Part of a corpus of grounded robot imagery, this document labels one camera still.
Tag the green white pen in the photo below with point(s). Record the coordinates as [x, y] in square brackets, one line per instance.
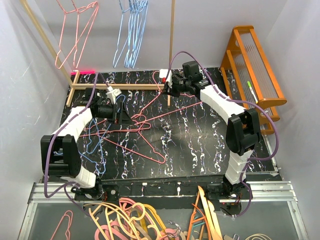
[252, 91]

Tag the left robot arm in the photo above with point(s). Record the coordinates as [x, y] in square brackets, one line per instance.
[60, 156]

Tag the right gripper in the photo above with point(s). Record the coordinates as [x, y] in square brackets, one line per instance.
[169, 88]

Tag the orange wooden shelf rack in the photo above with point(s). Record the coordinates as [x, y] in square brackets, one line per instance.
[245, 60]

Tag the light blue wire hanger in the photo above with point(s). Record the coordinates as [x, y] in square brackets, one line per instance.
[132, 39]

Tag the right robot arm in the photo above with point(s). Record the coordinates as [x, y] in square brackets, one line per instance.
[242, 125]

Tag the pink hanger on glass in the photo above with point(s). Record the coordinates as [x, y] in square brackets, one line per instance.
[63, 228]

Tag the wooden clothes rack frame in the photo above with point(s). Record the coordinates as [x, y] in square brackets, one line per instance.
[74, 85]

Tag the tangled blue wire hangers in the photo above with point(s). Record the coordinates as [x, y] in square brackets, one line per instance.
[93, 150]

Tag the blue hanger hung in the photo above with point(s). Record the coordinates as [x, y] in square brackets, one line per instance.
[135, 31]
[120, 47]
[143, 9]

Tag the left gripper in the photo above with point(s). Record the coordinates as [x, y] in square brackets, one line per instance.
[125, 119]

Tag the wooden hangers pile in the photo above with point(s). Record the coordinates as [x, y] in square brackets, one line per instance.
[205, 218]

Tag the pink plastic marker strip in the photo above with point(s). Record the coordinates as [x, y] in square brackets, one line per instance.
[82, 72]

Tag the pile of plastic hangers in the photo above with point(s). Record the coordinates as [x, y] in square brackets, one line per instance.
[130, 220]

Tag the pink wire hanger hung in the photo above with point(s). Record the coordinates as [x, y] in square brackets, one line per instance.
[66, 42]

